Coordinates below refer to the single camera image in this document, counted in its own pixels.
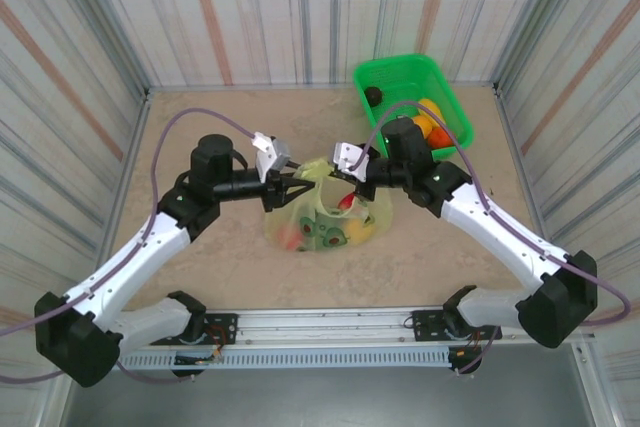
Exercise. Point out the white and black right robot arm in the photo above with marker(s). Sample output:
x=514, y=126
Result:
x=500, y=247

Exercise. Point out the yellow fake lemon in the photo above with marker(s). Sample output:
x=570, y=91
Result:
x=361, y=232

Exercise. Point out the pink-orange fake fruit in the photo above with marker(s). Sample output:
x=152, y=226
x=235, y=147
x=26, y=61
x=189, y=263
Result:
x=287, y=237

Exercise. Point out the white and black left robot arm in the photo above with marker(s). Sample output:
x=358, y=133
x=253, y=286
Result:
x=145, y=262

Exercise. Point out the green plastic basket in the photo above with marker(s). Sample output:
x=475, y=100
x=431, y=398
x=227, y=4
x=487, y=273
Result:
x=400, y=72

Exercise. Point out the long yellow fake fruit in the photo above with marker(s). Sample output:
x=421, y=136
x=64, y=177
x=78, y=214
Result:
x=432, y=108

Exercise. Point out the red-orange fake tangerine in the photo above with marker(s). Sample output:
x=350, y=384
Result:
x=440, y=138

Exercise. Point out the dark round fake fruit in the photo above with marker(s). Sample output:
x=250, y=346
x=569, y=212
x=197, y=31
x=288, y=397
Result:
x=372, y=95

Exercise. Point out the yellow avocado print plastic bag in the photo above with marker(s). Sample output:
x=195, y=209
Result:
x=380, y=212

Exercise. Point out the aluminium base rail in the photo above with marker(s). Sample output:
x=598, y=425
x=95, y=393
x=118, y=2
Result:
x=325, y=327

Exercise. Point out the orange-yellow fake fruit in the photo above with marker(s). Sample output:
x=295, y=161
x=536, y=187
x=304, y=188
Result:
x=422, y=126

